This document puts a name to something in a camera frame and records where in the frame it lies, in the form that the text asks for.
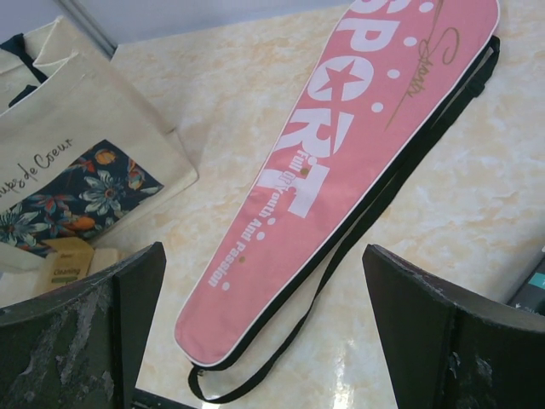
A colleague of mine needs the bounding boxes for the brown cardboard box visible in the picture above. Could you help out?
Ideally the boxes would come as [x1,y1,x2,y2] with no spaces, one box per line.
[25,237,129,295]

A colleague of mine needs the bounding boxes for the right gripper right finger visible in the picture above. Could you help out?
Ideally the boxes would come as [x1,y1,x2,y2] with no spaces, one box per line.
[363,245,544,408]

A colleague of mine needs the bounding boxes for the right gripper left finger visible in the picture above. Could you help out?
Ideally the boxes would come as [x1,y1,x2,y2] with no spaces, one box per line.
[1,242,166,408]

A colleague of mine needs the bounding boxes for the pink racket cover bag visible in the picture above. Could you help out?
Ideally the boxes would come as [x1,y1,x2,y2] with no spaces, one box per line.
[175,1,500,397]

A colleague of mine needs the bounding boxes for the black shuttlecock tube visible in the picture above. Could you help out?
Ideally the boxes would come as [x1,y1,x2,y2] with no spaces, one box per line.
[508,248,545,315]

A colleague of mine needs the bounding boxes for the beige floral tote bag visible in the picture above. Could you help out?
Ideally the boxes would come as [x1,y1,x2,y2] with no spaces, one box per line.
[1,17,198,273]

